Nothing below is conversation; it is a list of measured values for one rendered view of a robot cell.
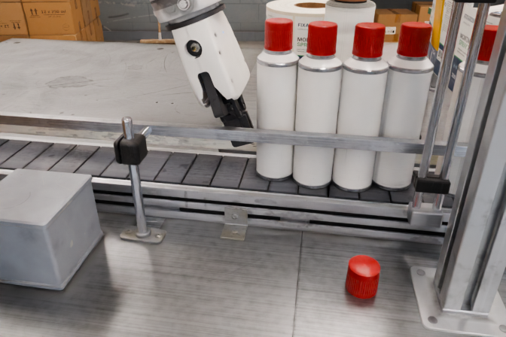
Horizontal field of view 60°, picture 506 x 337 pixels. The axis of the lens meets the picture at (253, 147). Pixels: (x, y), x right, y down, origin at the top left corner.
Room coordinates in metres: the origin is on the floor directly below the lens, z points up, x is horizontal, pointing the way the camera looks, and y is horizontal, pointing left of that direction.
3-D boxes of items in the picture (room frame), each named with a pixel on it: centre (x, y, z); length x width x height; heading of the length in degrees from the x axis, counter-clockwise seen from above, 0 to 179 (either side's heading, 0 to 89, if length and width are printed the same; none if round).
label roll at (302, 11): (0.98, -0.13, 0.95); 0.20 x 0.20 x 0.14
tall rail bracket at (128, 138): (0.46, 0.14, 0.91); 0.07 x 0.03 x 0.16; 171
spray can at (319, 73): (0.50, -0.08, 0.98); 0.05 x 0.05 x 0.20
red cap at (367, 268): (0.35, -0.12, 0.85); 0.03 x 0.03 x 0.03
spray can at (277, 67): (0.52, -0.03, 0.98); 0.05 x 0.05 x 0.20
